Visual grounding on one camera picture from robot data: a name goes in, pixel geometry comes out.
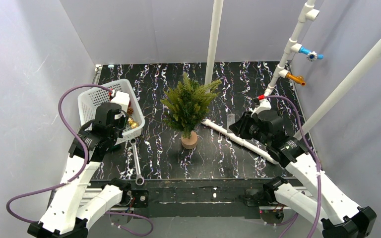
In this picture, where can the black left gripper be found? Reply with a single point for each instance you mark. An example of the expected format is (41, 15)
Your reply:
(119, 121)

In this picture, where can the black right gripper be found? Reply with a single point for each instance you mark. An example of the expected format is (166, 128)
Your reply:
(247, 122)

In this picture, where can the small green christmas tree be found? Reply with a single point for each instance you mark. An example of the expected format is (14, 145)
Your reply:
(187, 105)

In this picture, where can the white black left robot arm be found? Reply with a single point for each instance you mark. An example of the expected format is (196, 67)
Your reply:
(65, 217)

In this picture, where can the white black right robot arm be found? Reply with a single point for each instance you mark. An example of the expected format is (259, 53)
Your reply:
(329, 209)

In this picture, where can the brown pine cone ornament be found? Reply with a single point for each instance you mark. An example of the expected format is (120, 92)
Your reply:
(130, 111)

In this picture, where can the gold bell ornament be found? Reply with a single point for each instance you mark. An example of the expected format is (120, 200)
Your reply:
(133, 124)

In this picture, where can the white plastic basket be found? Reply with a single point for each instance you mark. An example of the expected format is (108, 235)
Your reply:
(89, 100)

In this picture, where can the silver combination wrench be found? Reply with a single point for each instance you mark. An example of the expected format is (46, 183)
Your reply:
(139, 178)

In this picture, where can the orange brass tap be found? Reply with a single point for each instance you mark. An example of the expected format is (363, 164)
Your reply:
(297, 79)

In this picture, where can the blue tap valve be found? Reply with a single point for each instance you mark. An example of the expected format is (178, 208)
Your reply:
(310, 55)

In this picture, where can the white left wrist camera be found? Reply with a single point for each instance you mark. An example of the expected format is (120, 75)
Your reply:
(120, 98)

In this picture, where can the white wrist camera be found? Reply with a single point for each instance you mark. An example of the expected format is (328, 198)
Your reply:
(120, 98)
(261, 104)

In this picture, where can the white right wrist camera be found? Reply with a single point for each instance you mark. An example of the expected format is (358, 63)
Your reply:
(261, 104)

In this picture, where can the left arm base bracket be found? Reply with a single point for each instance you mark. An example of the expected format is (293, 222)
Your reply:
(132, 196)

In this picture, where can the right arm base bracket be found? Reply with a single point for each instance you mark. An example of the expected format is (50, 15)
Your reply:
(270, 210)

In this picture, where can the black front mounting rail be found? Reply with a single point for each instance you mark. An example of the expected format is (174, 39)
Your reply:
(199, 197)

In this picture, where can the white PVC pipe frame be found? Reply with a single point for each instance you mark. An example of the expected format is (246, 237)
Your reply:
(308, 13)

